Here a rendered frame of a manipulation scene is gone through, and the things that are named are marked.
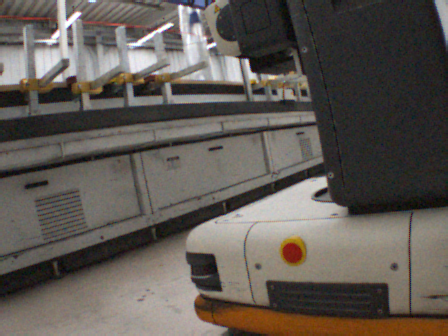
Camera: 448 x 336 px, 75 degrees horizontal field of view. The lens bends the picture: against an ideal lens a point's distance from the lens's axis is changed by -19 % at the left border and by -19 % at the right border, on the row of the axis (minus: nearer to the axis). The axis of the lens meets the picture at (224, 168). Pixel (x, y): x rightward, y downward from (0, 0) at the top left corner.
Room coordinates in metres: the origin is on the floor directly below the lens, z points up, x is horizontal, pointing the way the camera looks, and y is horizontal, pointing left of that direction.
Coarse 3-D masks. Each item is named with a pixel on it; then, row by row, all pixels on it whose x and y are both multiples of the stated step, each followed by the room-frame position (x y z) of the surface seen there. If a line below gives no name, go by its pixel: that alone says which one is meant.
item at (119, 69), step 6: (120, 66) 1.27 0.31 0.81; (108, 72) 1.32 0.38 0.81; (114, 72) 1.30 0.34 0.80; (120, 72) 1.29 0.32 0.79; (102, 78) 1.35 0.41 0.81; (108, 78) 1.33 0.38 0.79; (90, 84) 1.42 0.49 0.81; (96, 84) 1.39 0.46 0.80; (102, 84) 1.39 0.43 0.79; (72, 96) 1.53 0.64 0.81
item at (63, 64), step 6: (60, 60) 1.09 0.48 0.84; (66, 60) 1.09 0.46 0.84; (54, 66) 1.12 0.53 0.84; (60, 66) 1.09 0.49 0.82; (66, 66) 1.09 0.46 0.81; (48, 72) 1.16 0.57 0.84; (54, 72) 1.12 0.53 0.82; (60, 72) 1.13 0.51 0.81; (42, 78) 1.20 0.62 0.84; (48, 78) 1.16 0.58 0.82; (54, 78) 1.18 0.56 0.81; (42, 84) 1.21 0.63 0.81; (48, 84) 1.23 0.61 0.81; (24, 96) 1.35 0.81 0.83
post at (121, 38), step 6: (120, 30) 1.59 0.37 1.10; (120, 36) 1.59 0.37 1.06; (120, 42) 1.59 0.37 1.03; (126, 42) 1.61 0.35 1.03; (120, 48) 1.59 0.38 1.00; (126, 48) 1.61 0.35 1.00; (120, 54) 1.60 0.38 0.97; (126, 54) 1.61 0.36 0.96; (120, 60) 1.60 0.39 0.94; (126, 60) 1.60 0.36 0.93; (126, 66) 1.60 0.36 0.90; (126, 72) 1.59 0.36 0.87; (126, 84) 1.59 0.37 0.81; (126, 90) 1.59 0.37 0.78; (132, 90) 1.61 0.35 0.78; (126, 96) 1.59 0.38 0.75; (132, 96) 1.61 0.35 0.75; (126, 102) 1.60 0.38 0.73
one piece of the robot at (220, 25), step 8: (224, 0) 0.82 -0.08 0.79; (208, 8) 0.85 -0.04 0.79; (216, 8) 0.83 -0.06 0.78; (224, 8) 0.82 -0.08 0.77; (208, 16) 0.85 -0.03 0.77; (216, 16) 0.84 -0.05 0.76; (224, 16) 0.82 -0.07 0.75; (208, 24) 0.86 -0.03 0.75; (216, 24) 0.84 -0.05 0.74; (224, 24) 0.82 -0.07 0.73; (232, 24) 0.81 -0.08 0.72; (216, 32) 0.85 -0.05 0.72; (224, 32) 0.83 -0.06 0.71; (232, 32) 0.81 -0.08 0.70; (216, 40) 0.85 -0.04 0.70; (224, 40) 0.83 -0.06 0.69; (232, 40) 0.82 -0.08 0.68; (224, 48) 0.84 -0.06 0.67; (232, 48) 0.82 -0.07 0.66
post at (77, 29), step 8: (72, 24) 1.41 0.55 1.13; (80, 24) 1.41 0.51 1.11; (80, 32) 1.41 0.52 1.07; (80, 40) 1.41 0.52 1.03; (80, 48) 1.40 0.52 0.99; (80, 56) 1.40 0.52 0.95; (80, 64) 1.40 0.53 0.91; (80, 72) 1.40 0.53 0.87; (80, 80) 1.39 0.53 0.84; (80, 96) 1.40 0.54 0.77; (88, 96) 1.42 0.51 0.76; (80, 104) 1.41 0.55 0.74; (88, 104) 1.41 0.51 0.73
